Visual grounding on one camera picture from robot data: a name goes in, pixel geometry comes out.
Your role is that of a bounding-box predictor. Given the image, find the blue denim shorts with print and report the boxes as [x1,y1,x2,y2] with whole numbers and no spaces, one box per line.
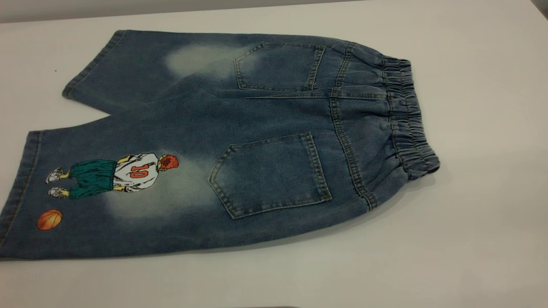
[0,29,441,261]

